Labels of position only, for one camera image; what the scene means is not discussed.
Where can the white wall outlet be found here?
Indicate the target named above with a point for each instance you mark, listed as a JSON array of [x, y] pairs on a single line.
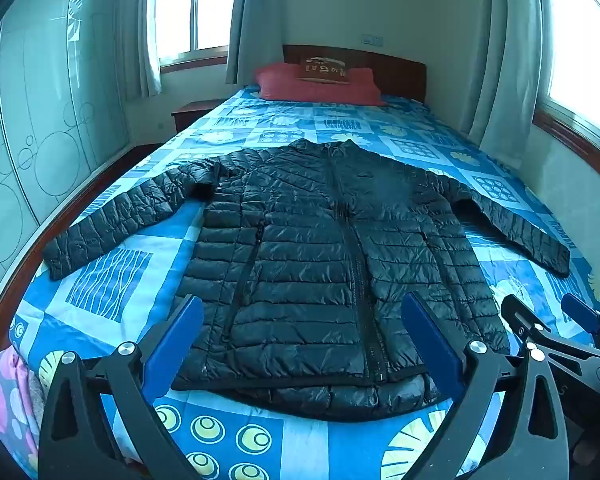
[[372, 39]]

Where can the red pillow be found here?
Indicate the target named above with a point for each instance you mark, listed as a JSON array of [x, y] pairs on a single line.
[[330, 92]]

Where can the brown wooden nightstand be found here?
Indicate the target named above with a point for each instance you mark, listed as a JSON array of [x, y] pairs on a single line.
[[195, 110]]

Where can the pink floral cloth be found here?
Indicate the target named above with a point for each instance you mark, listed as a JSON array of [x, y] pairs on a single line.
[[5, 400]]

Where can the wooden headboard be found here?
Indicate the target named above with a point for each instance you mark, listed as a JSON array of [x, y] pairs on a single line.
[[400, 75]]

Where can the wide window with brown sill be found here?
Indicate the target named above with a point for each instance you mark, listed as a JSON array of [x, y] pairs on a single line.
[[585, 35]]

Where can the long white curtain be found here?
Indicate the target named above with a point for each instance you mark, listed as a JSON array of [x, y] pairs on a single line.
[[505, 60]]

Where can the short white curtain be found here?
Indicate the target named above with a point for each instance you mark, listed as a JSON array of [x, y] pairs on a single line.
[[145, 35]]

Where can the long grey curtain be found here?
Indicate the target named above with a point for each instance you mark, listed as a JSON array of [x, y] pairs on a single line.
[[250, 20]]

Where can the blue patterned bed sheet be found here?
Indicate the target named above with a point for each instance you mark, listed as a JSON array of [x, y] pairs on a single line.
[[110, 285]]

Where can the brown printed cushion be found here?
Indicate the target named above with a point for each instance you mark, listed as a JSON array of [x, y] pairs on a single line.
[[324, 69]]

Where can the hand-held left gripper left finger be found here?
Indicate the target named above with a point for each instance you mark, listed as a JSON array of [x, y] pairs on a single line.
[[177, 340]]

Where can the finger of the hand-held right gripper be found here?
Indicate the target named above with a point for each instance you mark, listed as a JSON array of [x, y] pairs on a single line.
[[517, 312], [580, 310]]

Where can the glass door wardrobe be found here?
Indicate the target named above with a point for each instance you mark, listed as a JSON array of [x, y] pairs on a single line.
[[45, 110]]

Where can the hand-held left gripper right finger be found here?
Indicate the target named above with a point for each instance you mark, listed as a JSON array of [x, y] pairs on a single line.
[[430, 340]]

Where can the black quilted down jacket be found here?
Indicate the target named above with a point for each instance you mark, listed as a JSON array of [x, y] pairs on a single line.
[[305, 260]]

